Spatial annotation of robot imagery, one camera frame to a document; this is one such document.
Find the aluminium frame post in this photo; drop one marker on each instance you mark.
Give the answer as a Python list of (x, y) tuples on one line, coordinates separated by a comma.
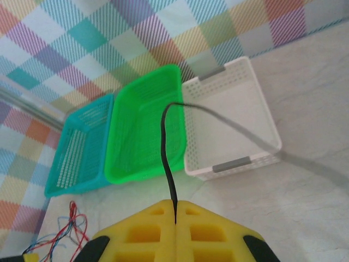
[(27, 107)]

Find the teal plastic basket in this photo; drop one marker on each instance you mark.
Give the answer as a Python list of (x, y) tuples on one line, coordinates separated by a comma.
[(81, 185)]

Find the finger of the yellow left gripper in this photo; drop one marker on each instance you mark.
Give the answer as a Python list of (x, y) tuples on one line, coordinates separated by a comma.
[(30, 258)]

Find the green plastic basket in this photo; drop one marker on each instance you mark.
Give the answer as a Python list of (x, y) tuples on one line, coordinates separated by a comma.
[(131, 131)]

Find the checkered cloth backdrop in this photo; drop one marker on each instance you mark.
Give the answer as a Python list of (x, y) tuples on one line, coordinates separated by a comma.
[(81, 27)]

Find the white plastic basket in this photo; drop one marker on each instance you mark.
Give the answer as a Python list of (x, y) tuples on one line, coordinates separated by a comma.
[(231, 114)]

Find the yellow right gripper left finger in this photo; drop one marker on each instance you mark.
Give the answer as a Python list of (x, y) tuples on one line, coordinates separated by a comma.
[(131, 245)]

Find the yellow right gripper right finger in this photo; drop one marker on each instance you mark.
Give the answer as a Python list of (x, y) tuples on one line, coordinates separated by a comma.
[(218, 245)]

